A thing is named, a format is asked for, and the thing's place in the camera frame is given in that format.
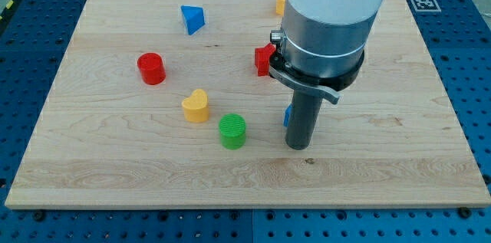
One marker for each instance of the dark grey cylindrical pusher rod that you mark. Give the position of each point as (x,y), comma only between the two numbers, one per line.
(302,120)

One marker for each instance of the black clamp with silver lever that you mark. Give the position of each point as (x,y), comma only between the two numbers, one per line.
(325,88)

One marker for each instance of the blue cube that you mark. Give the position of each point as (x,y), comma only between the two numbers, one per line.
(287,115)

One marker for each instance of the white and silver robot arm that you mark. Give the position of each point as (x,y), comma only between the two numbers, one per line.
(319,52)

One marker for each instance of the red star block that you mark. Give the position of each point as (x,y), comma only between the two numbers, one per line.
(261,59)

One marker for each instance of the green cylinder block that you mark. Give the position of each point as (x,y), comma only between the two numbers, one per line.
(232,131)

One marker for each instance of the yellow block at top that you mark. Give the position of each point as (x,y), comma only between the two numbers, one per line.
(280,7)

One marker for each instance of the yellow heart block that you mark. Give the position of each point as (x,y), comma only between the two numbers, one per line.
(196,107)

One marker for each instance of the white fiducial marker tag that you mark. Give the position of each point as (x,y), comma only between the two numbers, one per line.
(425,5)

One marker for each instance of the wooden board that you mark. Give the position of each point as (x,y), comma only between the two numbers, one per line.
(107,140)

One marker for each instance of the blue triangular prism block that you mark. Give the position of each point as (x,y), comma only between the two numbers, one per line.
(194,18)

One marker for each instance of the red cylinder block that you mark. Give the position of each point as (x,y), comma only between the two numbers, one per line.
(151,68)

